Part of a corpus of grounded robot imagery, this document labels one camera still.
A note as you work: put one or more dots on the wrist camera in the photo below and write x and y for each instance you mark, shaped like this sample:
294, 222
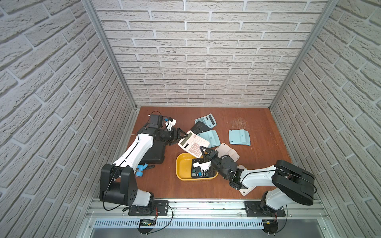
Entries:
201, 170
161, 122

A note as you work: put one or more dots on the white calculator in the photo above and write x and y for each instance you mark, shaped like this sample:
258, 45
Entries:
246, 191
225, 150

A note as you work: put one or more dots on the black calculator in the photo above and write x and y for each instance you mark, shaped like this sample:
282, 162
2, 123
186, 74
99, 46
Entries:
202, 161
200, 127

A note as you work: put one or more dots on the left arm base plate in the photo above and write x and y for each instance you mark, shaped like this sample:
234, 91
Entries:
158, 208

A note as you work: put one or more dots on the right controller board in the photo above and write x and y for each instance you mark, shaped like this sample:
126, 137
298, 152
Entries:
270, 226

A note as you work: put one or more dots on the small hammer blue handle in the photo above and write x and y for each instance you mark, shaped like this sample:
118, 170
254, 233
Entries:
142, 168

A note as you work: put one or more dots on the pink calculator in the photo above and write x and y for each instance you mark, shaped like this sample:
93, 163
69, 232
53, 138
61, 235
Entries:
192, 143

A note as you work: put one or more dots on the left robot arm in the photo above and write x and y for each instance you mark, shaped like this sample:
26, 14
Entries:
118, 181

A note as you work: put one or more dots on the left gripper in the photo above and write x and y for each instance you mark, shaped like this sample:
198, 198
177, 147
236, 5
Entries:
177, 134

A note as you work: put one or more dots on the white calculator front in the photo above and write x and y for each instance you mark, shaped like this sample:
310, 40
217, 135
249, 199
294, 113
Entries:
246, 191

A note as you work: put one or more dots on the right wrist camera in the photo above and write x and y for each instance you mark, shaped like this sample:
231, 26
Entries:
201, 170

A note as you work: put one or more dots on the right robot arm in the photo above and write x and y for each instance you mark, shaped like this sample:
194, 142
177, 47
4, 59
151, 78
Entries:
292, 183

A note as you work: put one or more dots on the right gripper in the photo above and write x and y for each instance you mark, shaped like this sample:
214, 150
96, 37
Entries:
211, 155

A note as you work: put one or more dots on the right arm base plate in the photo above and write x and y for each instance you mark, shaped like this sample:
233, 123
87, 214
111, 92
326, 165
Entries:
254, 209

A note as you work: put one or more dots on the left controller board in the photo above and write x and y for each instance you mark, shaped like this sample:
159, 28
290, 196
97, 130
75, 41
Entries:
147, 223

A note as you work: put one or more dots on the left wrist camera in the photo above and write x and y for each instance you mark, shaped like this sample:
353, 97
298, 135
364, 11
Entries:
161, 122

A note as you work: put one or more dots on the black tool case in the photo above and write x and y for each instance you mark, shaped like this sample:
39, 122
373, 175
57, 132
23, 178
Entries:
155, 155

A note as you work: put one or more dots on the white calculator middle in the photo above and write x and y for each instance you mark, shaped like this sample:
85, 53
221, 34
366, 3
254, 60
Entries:
225, 150

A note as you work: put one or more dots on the grey blue calculator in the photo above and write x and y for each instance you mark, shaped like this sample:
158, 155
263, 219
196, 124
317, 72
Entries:
208, 120

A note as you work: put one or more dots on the controller board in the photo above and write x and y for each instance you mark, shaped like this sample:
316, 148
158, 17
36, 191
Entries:
270, 226
147, 223

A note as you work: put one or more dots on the yellow storage box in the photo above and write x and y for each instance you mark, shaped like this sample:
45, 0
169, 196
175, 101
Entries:
185, 170

